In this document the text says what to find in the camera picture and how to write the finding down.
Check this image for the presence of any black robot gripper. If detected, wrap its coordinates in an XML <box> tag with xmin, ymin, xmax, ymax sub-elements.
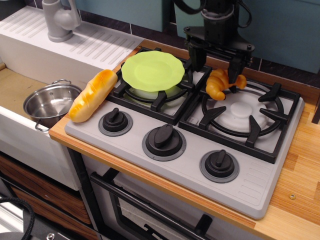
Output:
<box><xmin>183</xmin><ymin>26</ymin><xmax>255</xmax><ymax>93</ymax></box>

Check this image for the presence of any orange toy croissant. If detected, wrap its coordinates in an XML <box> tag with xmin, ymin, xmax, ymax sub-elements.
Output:
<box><xmin>205</xmin><ymin>69</ymin><xmax>247</xmax><ymax>101</ymax></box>

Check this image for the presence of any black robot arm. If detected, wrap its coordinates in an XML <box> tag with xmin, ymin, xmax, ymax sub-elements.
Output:
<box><xmin>174</xmin><ymin>0</ymin><xmax>255</xmax><ymax>84</ymax></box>

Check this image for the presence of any light green plastic plate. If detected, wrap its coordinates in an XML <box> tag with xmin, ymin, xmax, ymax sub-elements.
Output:
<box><xmin>121</xmin><ymin>50</ymin><xmax>185</xmax><ymax>92</ymax></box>

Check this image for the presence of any yellow toy bread loaf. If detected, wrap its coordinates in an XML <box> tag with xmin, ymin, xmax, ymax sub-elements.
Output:
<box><xmin>68</xmin><ymin>69</ymin><xmax>118</xmax><ymax>123</ymax></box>

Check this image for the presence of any small stainless steel pot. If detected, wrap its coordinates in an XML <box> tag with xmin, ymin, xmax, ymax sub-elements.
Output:
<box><xmin>23</xmin><ymin>79</ymin><xmax>82</xmax><ymax>132</ymax></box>

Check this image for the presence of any white toy sink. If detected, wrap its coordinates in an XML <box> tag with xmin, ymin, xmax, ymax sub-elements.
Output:
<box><xmin>0</xmin><ymin>6</ymin><xmax>142</xmax><ymax>191</ymax></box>

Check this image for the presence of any white right burner cap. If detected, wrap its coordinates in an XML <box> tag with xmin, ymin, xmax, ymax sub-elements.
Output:
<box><xmin>207</xmin><ymin>91</ymin><xmax>269</xmax><ymax>133</ymax></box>

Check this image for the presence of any black left burner grate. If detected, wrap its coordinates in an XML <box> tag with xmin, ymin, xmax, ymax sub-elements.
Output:
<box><xmin>107</xmin><ymin>47</ymin><xmax>212</xmax><ymax>125</ymax></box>

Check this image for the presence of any black burner grate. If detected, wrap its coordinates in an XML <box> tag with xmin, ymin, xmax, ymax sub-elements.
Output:
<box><xmin>178</xmin><ymin>75</ymin><xmax>302</xmax><ymax>164</ymax></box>
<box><xmin>107</xmin><ymin>47</ymin><xmax>212</xmax><ymax>125</ymax></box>

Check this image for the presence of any black right burner grate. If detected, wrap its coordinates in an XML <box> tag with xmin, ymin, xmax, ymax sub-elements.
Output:
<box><xmin>178</xmin><ymin>75</ymin><xmax>302</xmax><ymax>164</ymax></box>

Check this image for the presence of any black middle stove knob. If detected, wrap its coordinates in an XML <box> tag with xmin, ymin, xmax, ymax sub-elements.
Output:
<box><xmin>142</xmin><ymin>123</ymin><xmax>187</xmax><ymax>162</ymax></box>

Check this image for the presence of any black stove knob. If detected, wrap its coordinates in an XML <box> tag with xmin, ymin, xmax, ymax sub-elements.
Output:
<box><xmin>199</xmin><ymin>149</ymin><xmax>240</xmax><ymax>184</ymax></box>
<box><xmin>142</xmin><ymin>123</ymin><xmax>187</xmax><ymax>162</ymax></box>
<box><xmin>98</xmin><ymin>107</ymin><xmax>133</xmax><ymax>137</ymax></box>

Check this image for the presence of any black right stove knob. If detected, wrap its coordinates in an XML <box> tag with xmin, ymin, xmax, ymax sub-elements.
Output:
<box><xmin>199</xmin><ymin>149</ymin><xmax>240</xmax><ymax>184</ymax></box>

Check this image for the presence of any black left stove knob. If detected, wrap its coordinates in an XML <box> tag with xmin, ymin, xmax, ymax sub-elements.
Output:
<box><xmin>98</xmin><ymin>107</ymin><xmax>133</xmax><ymax>137</ymax></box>

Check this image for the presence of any grey toy stove top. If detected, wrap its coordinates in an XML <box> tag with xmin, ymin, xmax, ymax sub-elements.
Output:
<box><xmin>64</xmin><ymin>47</ymin><xmax>306</xmax><ymax>221</ymax></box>

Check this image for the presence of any grey toy faucet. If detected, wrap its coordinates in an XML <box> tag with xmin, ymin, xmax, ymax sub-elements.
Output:
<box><xmin>42</xmin><ymin>0</ymin><xmax>81</xmax><ymax>43</ymax></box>

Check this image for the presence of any wood grain drawer front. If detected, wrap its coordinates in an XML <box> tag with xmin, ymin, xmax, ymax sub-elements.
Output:
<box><xmin>0</xmin><ymin>152</ymin><xmax>98</xmax><ymax>240</ymax></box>

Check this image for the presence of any black oven door handle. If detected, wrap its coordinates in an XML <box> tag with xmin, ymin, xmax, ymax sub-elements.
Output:
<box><xmin>89</xmin><ymin>172</ymin><xmax>212</xmax><ymax>240</ymax></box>

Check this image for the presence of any black braided cable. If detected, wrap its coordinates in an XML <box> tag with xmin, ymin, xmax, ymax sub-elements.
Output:
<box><xmin>0</xmin><ymin>196</ymin><xmax>36</xmax><ymax>240</ymax></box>

